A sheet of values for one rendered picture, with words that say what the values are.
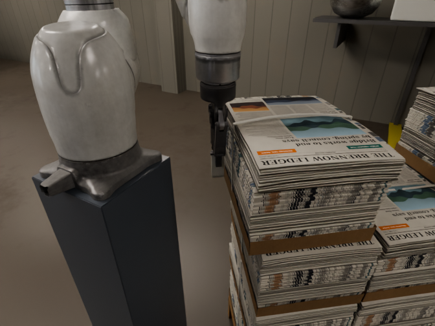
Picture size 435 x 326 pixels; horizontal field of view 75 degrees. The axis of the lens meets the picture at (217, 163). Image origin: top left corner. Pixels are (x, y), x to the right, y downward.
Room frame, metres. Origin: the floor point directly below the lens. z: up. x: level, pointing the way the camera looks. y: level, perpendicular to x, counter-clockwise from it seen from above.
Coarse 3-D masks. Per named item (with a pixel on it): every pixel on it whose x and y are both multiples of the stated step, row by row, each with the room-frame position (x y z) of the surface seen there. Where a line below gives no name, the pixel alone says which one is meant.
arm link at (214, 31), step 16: (192, 0) 0.56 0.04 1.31; (208, 0) 0.54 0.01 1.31; (224, 0) 0.54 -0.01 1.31; (240, 0) 0.56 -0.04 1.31; (192, 16) 0.56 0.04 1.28; (208, 16) 0.54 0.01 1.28; (224, 16) 0.54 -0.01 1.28; (240, 16) 0.55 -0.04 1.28; (192, 32) 0.57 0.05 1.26; (208, 32) 0.54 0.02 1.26; (224, 32) 0.54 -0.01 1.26; (240, 32) 0.56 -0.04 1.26; (208, 48) 0.55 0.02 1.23; (224, 48) 0.55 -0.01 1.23; (240, 48) 0.58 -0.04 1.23
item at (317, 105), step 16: (272, 96) 0.79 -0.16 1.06; (288, 96) 0.80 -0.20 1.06; (304, 96) 0.80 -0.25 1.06; (240, 112) 0.67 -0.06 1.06; (256, 112) 0.67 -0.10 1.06; (272, 112) 0.67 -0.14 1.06; (288, 112) 0.67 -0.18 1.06; (304, 112) 0.67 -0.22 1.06; (320, 112) 0.67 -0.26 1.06; (224, 160) 0.71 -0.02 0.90
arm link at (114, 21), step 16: (64, 0) 0.68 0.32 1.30; (80, 0) 0.66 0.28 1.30; (96, 0) 0.67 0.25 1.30; (112, 0) 0.71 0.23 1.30; (64, 16) 0.66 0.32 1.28; (80, 16) 0.64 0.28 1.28; (96, 16) 0.65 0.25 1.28; (112, 16) 0.67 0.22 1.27; (112, 32) 0.65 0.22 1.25; (128, 32) 0.70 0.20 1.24; (128, 48) 0.67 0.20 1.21; (128, 64) 0.63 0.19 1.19
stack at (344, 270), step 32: (416, 192) 0.65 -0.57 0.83; (384, 224) 0.52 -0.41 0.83; (416, 224) 0.52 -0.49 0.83; (256, 256) 0.45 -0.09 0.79; (288, 256) 0.42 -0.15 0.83; (320, 256) 0.43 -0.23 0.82; (352, 256) 0.44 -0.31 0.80; (384, 256) 0.46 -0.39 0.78; (416, 256) 0.48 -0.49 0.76; (256, 288) 0.43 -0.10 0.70; (288, 288) 0.42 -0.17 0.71; (320, 288) 0.44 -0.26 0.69; (352, 288) 0.45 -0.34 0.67; (384, 288) 0.47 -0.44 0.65; (256, 320) 0.41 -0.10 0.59; (288, 320) 0.42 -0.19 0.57; (320, 320) 0.44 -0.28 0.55; (352, 320) 0.45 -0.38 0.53; (384, 320) 0.46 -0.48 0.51; (416, 320) 0.49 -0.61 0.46
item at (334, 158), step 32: (288, 128) 0.57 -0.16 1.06; (320, 128) 0.57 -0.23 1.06; (352, 128) 0.57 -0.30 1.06; (256, 160) 0.43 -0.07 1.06; (288, 160) 0.43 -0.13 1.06; (320, 160) 0.43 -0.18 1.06; (352, 160) 0.44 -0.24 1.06; (384, 160) 0.45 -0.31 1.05; (256, 192) 0.42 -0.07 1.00; (288, 192) 0.43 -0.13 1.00; (320, 192) 0.44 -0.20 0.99; (352, 192) 0.45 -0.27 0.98; (384, 192) 0.46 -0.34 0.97; (256, 224) 0.42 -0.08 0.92; (288, 224) 0.43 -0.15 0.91; (320, 224) 0.45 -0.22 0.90; (352, 224) 0.45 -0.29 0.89
